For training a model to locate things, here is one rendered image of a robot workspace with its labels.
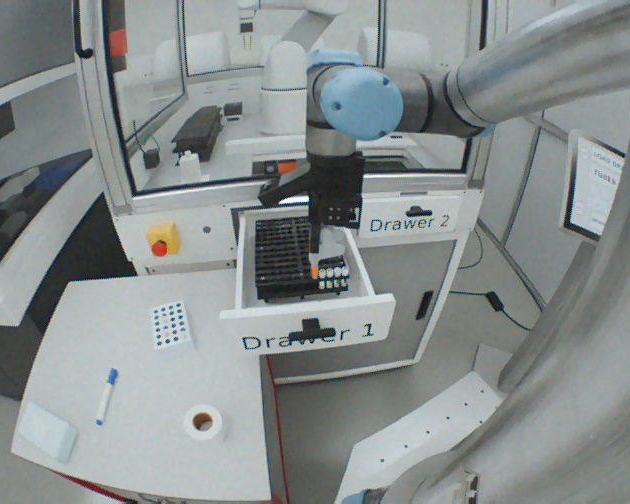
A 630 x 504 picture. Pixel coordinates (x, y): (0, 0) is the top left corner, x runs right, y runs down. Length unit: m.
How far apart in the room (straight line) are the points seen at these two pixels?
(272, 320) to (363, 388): 1.02
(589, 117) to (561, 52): 1.69
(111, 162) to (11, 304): 0.50
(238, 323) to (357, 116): 0.36
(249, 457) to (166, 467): 0.15
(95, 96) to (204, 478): 0.78
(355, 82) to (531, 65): 0.16
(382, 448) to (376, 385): 0.94
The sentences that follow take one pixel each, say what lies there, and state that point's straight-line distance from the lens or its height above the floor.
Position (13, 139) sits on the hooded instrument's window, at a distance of 1.09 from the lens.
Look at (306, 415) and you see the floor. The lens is 1.41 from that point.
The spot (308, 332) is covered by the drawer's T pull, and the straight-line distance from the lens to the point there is 0.50.
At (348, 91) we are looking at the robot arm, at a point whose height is 1.26.
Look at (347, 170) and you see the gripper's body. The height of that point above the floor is 1.12.
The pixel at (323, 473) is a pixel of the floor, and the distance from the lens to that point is 1.34.
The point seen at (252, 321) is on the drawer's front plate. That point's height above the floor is 0.92.
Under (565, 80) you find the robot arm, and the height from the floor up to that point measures 1.32.
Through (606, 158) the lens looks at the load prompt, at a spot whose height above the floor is 1.16.
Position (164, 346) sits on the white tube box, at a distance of 0.68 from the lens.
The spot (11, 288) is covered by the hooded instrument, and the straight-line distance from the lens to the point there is 0.99.
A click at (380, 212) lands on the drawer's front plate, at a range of 0.81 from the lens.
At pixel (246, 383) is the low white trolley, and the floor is 0.76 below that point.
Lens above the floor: 1.31
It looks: 38 degrees down
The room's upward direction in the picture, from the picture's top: straight up
